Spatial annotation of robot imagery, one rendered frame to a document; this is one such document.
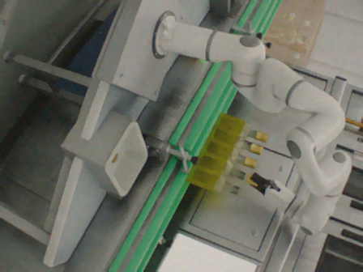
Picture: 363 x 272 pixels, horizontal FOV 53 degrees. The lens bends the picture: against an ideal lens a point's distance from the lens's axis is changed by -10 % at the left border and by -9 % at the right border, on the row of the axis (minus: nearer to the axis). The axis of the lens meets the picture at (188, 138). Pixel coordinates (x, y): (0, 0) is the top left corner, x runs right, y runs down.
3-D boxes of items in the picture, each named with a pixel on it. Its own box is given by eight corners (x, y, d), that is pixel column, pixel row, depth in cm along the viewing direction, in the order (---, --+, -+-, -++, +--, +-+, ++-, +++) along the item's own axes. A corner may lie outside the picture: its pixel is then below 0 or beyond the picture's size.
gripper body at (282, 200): (296, 204, 136) (272, 187, 140) (301, 193, 127) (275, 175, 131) (284, 220, 133) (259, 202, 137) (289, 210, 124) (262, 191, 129)
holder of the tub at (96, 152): (105, 193, 132) (125, 202, 130) (80, 155, 109) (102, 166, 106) (129, 153, 139) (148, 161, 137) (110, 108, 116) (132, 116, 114)
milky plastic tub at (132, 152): (102, 189, 127) (124, 199, 125) (80, 156, 108) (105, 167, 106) (127, 146, 135) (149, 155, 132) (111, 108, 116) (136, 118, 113)
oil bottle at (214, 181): (167, 174, 144) (222, 196, 138) (165, 167, 139) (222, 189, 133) (174, 161, 146) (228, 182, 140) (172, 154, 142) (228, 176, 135)
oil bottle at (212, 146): (181, 148, 149) (235, 168, 143) (180, 140, 144) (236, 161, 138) (188, 136, 151) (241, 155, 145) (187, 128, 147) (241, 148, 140)
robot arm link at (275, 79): (310, 74, 98) (300, 116, 110) (250, 31, 111) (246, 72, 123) (286, 87, 95) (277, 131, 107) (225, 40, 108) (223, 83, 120)
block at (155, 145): (147, 157, 138) (164, 164, 136) (142, 143, 130) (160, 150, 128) (151, 149, 140) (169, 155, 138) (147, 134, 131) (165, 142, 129)
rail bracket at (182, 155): (165, 166, 138) (198, 180, 134) (158, 142, 123) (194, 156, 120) (169, 159, 139) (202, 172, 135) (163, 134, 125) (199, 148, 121)
